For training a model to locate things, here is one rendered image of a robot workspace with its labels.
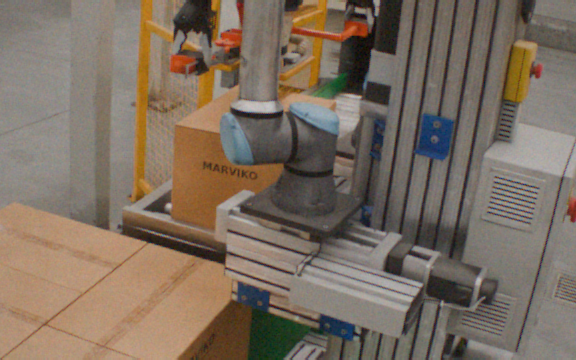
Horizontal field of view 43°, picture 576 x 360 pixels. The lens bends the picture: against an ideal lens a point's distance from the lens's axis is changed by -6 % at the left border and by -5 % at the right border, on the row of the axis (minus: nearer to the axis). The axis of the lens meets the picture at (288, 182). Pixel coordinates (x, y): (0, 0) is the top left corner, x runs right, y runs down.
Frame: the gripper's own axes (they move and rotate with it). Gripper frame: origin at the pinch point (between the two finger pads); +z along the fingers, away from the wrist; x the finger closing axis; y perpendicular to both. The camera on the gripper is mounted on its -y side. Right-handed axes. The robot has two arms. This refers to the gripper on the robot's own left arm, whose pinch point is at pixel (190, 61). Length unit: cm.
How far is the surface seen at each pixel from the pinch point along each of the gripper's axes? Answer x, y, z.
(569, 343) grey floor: -135, 116, 124
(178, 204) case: 15, 30, 58
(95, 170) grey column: 94, 100, 87
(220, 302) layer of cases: -15, -3, 71
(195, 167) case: 10, 30, 44
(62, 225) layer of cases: 54, 16, 71
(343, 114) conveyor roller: 3, 207, 70
